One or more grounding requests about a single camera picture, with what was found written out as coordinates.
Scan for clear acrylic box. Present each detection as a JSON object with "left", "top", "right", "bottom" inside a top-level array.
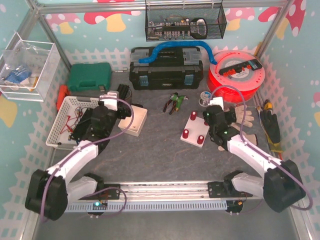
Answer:
[{"left": 0, "top": 33, "right": 61, "bottom": 102}]

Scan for blue white glove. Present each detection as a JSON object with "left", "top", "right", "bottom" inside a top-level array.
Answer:
[{"left": 4, "top": 65, "right": 32, "bottom": 86}]

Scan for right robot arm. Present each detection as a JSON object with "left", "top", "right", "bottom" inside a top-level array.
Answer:
[{"left": 203, "top": 98, "right": 307, "bottom": 213}]

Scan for blue corrugated hose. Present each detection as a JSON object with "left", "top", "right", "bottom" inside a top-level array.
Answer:
[{"left": 138, "top": 40, "right": 219, "bottom": 66}]

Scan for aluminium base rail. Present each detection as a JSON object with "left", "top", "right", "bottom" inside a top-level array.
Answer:
[{"left": 74, "top": 181, "right": 253, "bottom": 202}]

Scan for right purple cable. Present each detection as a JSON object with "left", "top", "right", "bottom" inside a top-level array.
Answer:
[{"left": 209, "top": 85, "right": 314, "bottom": 216}]

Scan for red filament spool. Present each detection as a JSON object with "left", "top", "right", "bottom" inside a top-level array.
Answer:
[{"left": 207, "top": 50, "right": 266, "bottom": 104}]

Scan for green plastic case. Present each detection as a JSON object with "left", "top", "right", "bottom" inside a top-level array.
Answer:
[{"left": 66, "top": 62, "right": 112, "bottom": 92}]

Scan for black wire mesh basket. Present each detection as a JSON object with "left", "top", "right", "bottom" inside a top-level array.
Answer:
[{"left": 144, "top": 3, "right": 227, "bottom": 42}]

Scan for black aluminium extrusion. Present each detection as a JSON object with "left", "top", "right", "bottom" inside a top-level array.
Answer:
[{"left": 116, "top": 84, "right": 130, "bottom": 100}]

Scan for yellow black screwdriver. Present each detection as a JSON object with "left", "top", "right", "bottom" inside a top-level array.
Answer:
[{"left": 256, "top": 99, "right": 273, "bottom": 112}]

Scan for black rubber glove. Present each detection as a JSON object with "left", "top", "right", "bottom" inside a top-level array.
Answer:
[{"left": 259, "top": 110, "right": 283, "bottom": 153}]

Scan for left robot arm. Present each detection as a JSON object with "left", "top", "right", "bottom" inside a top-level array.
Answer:
[{"left": 24, "top": 91, "right": 134, "bottom": 221}]

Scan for black circuit board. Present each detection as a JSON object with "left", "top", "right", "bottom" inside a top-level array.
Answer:
[{"left": 70, "top": 108, "right": 93, "bottom": 144}]

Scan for purple cable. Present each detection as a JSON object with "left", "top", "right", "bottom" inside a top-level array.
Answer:
[
  {"left": 39, "top": 97, "right": 135, "bottom": 223},
  {"left": 209, "top": 85, "right": 314, "bottom": 216}
]

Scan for white peg board fixture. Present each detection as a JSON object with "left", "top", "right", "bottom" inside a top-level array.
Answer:
[{"left": 180, "top": 116, "right": 209, "bottom": 148}]

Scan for orange handled tool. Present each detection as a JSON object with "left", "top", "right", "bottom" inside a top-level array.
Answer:
[{"left": 56, "top": 84, "right": 70, "bottom": 111}]

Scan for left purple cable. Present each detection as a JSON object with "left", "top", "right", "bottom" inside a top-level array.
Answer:
[{"left": 39, "top": 97, "right": 135, "bottom": 223}]

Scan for solder wire spool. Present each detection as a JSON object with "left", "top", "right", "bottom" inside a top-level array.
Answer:
[{"left": 198, "top": 91, "right": 211, "bottom": 107}]

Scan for white spring tray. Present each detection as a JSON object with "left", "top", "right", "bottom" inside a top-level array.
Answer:
[{"left": 118, "top": 105, "right": 148, "bottom": 137}]

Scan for black toolbox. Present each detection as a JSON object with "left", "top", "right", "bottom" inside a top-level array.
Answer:
[{"left": 129, "top": 46, "right": 204, "bottom": 90}]

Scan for orange black pliers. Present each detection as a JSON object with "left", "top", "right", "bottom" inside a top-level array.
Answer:
[{"left": 162, "top": 96, "right": 177, "bottom": 115}]

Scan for red large spring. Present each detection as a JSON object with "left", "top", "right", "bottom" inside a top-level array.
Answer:
[{"left": 190, "top": 111, "right": 197, "bottom": 121}]

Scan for white slotted cable duct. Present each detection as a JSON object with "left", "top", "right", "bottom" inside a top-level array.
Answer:
[{"left": 65, "top": 200, "right": 228, "bottom": 213}]

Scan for white perforated basket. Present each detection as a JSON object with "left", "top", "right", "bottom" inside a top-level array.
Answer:
[{"left": 45, "top": 96, "right": 99, "bottom": 150}]

